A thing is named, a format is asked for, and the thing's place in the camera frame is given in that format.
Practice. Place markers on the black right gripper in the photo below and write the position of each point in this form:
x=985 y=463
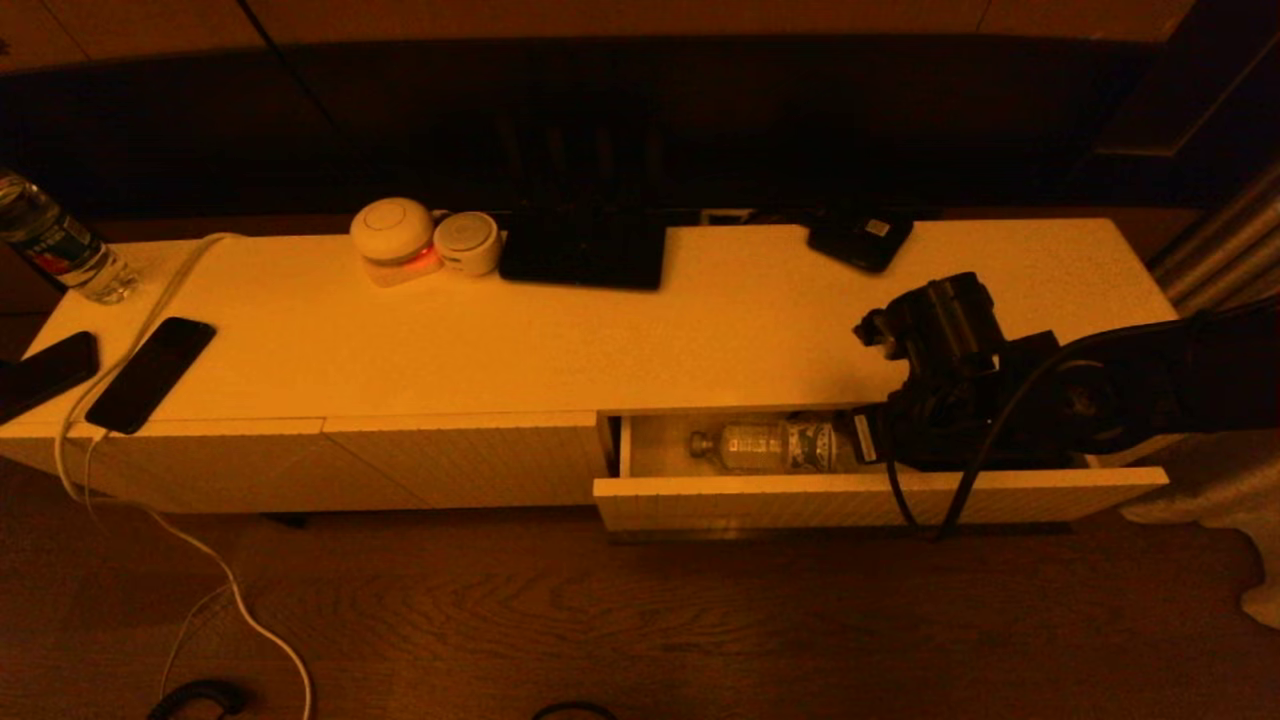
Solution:
x=920 y=435

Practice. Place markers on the large white round device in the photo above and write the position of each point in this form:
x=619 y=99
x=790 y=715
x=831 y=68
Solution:
x=392 y=232

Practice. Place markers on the white ribbed cabinet door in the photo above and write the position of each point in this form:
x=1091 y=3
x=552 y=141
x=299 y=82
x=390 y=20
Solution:
x=480 y=460
x=200 y=470

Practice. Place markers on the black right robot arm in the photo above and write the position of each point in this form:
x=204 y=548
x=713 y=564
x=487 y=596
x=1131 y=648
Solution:
x=1100 y=380

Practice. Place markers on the black smartphone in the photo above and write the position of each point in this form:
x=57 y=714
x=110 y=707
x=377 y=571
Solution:
x=150 y=375
x=45 y=372

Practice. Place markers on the small white round speaker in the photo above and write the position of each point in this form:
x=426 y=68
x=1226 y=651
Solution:
x=465 y=240

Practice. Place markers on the white long low cabinet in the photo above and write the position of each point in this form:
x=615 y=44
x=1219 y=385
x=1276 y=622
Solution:
x=500 y=350

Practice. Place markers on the small black labelled device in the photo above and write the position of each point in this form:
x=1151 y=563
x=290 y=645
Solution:
x=860 y=240

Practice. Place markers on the red-labelled water bottle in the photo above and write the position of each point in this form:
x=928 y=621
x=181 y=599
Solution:
x=60 y=250

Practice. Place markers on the clear grey-capped water bottle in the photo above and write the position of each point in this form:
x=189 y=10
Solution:
x=770 y=445

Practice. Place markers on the white cabinet drawer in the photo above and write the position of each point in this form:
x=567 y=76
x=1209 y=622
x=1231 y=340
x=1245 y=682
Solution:
x=760 y=500

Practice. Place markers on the black flat tablet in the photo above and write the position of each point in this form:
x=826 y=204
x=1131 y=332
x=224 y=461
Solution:
x=580 y=250

